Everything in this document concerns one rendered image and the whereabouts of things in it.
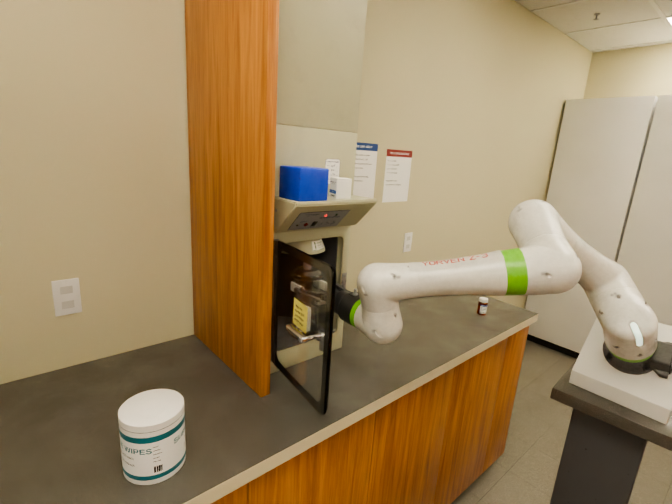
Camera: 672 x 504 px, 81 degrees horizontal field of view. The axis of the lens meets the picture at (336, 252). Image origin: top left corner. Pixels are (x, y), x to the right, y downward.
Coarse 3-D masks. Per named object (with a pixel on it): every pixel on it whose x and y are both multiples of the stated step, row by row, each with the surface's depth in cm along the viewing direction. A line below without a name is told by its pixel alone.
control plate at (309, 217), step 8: (304, 216) 111; (312, 216) 113; (320, 216) 115; (328, 216) 117; (336, 216) 120; (344, 216) 122; (296, 224) 113; (320, 224) 120; (328, 224) 122; (336, 224) 125
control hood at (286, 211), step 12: (276, 204) 110; (288, 204) 106; (300, 204) 104; (312, 204) 107; (324, 204) 110; (336, 204) 113; (348, 204) 116; (360, 204) 120; (372, 204) 124; (276, 216) 111; (288, 216) 107; (348, 216) 124; (360, 216) 128; (276, 228) 112; (288, 228) 113; (312, 228) 120
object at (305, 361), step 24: (288, 264) 108; (312, 264) 97; (288, 288) 109; (312, 288) 98; (288, 312) 111; (312, 312) 99; (288, 336) 112; (288, 360) 113; (312, 360) 101; (312, 384) 102
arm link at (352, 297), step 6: (348, 294) 116; (354, 294) 115; (342, 300) 115; (348, 300) 113; (354, 300) 112; (342, 306) 114; (348, 306) 112; (342, 312) 114; (348, 312) 112; (342, 318) 115; (348, 318) 112
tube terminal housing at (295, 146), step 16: (288, 128) 110; (304, 128) 113; (288, 144) 111; (304, 144) 115; (320, 144) 118; (336, 144) 123; (352, 144) 127; (288, 160) 112; (304, 160) 116; (320, 160) 120; (352, 160) 129; (352, 176) 130; (352, 192) 132; (288, 240) 119; (304, 240) 123; (336, 272) 139; (336, 320) 145; (336, 336) 143; (272, 368) 126
